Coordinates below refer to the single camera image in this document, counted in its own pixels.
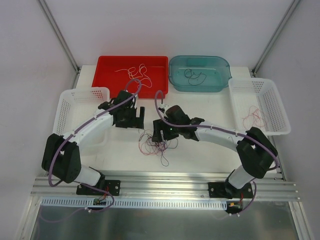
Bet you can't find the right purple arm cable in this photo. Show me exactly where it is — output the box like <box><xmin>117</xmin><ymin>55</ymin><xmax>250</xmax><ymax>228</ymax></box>
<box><xmin>154</xmin><ymin>90</ymin><xmax>280</xmax><ymax>171</ymax></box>

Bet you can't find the dark wire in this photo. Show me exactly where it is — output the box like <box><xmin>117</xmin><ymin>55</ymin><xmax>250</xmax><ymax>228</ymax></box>
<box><xmin>183</xmin><ymin>67</ymin><xmax>207</xmax><ymax>86</ymax></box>

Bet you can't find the right aluminium frame post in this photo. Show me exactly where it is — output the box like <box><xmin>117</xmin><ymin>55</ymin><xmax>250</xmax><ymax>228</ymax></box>
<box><xmin>251</xmin><ymin>0</ymin><xmax>302</xmax><ymax>78</ymax></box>

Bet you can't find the left aluminium frame post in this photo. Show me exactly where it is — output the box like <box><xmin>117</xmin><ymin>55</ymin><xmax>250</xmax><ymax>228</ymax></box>
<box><xmin>36</xmin><ymin>0</ymin><xmax>80</xmax><ymax>73</ymax></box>

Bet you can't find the red wire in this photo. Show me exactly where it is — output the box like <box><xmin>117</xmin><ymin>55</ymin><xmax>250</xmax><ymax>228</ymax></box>
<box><xmin>241</xmin><ymin>105</ymin><xmax>270</xmax><ymax>132</ymax></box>

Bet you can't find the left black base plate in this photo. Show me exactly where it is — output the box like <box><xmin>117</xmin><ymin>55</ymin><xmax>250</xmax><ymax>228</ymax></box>
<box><xmin>76</xmin><ymin>179</ymin><xmax>121</xmax><ymax>196</ymax></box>

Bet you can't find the aluminium mounting rail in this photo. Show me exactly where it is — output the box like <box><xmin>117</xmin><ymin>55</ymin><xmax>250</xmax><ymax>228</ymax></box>
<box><xmin>31</xmin><ymin>169</ymin><xmax>300</xmax><ymax>201</ymax></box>

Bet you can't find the right white perforated basket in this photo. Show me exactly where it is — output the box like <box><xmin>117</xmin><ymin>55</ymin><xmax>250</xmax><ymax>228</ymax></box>
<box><xmin>228</xmin><ymin>77</ymin><xmax>291</xmax><ymax>136</ymax></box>

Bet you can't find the white slotted cable duct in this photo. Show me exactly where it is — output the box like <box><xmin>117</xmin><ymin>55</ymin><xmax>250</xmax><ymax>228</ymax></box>
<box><xmin>41</xmin><ymin>197</ymin><xmax>227</xmax><ymax>210</ymax></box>

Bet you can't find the white wire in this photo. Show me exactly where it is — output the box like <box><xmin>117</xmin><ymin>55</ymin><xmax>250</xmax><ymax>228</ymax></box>
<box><xmin>127</xmin><ymin>66</ymin><xmax>153</xmax><ymax>91</ymax></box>
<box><xmin>114</xmin><ymin>62</ymin><xmax>148</xmax><ymax>81</ymax></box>

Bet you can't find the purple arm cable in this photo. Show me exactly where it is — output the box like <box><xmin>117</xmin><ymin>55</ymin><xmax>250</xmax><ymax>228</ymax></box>
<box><xmin>47</xmin><ymin>78</ymin><xmax>143</xmax><ymax>188</ymax></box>
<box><xmin>154</xmin><ymin>90</ymin><xmax>280</xmax><ymax>171</ymax></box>

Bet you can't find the red plastic tray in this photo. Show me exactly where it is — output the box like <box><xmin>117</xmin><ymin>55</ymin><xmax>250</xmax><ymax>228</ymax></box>
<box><xmin>92</xmin><ymin>56</ymin><xmax>169</xmax><ymax>99</ymax></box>

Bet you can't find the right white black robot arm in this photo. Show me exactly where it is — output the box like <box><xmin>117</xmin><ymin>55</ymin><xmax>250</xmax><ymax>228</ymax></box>
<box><xmin>152</xmin><ymin>104</ymin><xmax>279</xmax><ymax>199</ymax></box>

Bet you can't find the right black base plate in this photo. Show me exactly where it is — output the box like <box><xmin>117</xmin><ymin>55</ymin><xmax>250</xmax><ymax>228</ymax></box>
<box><xmin>208</xmin><ymin>182</ymin><xmax>253</xmax><ymax>199</ymax></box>

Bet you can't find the aluminium frame post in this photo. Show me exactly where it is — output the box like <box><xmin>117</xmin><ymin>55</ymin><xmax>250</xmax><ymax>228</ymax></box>
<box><xmin>36</xmin><ymin>0</ymin><xmax>80</xmax><ymax>73</ymax></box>
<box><xmin>251</xmin><ymin>0</ymin><xmax>302</xmax><ymax>78</ymax></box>

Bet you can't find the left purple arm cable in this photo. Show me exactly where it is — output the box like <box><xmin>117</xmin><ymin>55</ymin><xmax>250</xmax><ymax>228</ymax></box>
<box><xmin>47</xmin><ymin>78</ymin><xmax>143</xmax><ymax>188</ymax></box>

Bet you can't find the left white perforated basket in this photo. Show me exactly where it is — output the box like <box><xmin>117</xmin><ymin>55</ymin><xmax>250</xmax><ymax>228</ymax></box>
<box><xmin>52</xmin><ymin>87</ymin><xmax>110</xmax><ymax>135</ymax></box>

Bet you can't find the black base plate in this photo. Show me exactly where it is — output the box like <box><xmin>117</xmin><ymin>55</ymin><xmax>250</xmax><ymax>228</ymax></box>
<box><xmin>76</xmin><ymin>179</ymin><xmax>121</xmax><ymax>196</ymax></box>
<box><xmin>208</xmin><ymin>182</ymin><xmax>253</xmax><ymax>199</ymax></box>

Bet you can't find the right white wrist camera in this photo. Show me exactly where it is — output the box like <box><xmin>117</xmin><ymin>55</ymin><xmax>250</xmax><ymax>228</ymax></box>
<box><xmin>157</xmin><ymin>103</ymin><xmax>170</xmax><ymax>114</ymax></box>

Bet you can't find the bundle of thin wires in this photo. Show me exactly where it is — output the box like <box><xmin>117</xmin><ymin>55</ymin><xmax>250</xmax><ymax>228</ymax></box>
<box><xmin>138</xmin><ymin>128</ymin><xmax>180</xmax><ymax>168</ymax></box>

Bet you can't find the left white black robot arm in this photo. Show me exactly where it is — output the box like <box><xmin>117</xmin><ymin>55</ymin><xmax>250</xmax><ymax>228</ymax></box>
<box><xmin>41</xmin><ymin>90</ymin><xmax>146</xmax><ymax>195</ymax></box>

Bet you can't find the teal translucent plastic tub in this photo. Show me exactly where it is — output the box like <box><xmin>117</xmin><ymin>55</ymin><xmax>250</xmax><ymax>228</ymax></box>
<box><xmin>168</xmin><ymin>55</ymin><xmax>232</xmax><ymax>93</ymax></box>

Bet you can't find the white perforated basket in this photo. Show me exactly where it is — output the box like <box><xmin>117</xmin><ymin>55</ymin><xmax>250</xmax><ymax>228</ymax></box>
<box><xmin>228</xmin><ymin>77</ymin><xmax>291</xmax><ymax>136</ymax></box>
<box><xmin>52</xmin><ymin>87</ymin><xmax>110</xmax><ymax>135</ymax></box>

